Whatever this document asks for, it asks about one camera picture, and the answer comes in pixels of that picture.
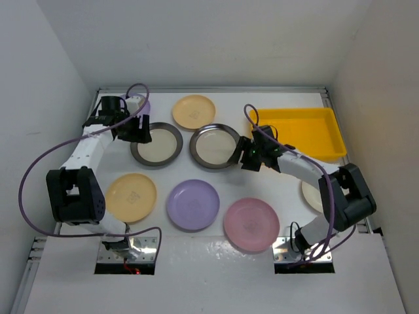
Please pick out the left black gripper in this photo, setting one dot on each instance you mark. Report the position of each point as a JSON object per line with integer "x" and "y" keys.
{"x": 139, "y": 135}

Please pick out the yellow plastic plate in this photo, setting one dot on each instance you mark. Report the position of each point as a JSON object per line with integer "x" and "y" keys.
{"x": 194, "y": 111}

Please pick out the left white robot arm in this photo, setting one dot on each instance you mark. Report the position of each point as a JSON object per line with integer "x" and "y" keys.
{"x": 75, "y": 195}

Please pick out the yellow plastic bin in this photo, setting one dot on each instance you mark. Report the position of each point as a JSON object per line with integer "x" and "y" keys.
{"x": 313, "y": 131}

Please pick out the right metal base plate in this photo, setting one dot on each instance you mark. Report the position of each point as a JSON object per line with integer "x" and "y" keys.
{"x": 284, "y": 254}

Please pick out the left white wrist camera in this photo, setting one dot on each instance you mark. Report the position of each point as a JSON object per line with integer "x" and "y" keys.
{"x": 134, "y": 103}

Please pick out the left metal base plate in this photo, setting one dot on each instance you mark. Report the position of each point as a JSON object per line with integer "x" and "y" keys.
{"x": 144, "y": 249}

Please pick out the pink plastic plate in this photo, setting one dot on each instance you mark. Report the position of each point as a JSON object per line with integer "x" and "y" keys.
{"x": 251, "y": 225}

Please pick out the steel rimmed plate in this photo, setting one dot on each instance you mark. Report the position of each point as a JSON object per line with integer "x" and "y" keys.
{"x": 165, "y": 147}
{"x": 213, "y": 145}

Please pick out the purple plastic plate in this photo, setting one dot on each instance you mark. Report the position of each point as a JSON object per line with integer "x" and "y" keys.
{"x": 193, "y": 205}

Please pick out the cream white plate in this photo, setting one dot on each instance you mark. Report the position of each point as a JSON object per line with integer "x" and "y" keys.
{"x": 312, "y": 197}

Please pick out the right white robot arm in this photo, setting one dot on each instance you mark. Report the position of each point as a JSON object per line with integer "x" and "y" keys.
{"x": 345, "y": 195}

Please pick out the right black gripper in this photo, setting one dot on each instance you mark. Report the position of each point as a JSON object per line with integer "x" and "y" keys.
{"x": 245, "y": 143}

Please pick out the metal base plate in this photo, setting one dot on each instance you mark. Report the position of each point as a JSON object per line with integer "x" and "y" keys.
{"x": 144, "y": 249}
{"x": 284, "y": 254}

